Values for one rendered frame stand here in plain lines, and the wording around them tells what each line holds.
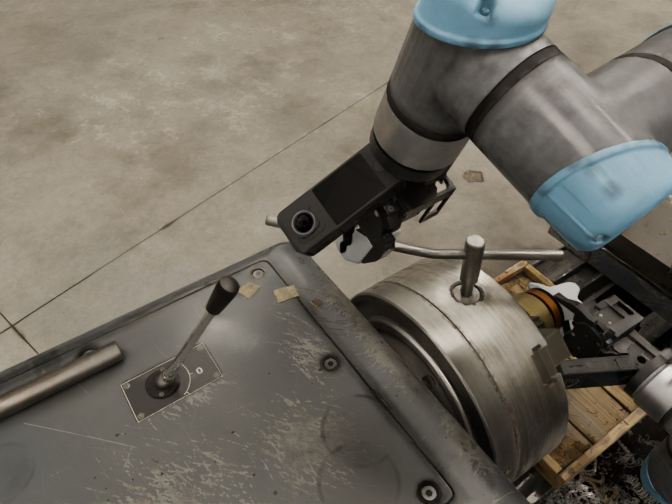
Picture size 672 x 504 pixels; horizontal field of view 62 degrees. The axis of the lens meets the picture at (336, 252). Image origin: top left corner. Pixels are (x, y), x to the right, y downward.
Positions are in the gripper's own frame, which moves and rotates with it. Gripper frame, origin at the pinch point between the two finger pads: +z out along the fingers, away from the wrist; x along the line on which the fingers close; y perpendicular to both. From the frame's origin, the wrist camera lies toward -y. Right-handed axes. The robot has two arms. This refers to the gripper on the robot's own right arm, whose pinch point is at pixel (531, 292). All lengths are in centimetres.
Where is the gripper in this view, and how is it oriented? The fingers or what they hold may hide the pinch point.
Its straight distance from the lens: 93.3
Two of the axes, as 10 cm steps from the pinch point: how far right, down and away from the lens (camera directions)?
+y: 8.4, -3.9, 3.8
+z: -5.4, -6.1, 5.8
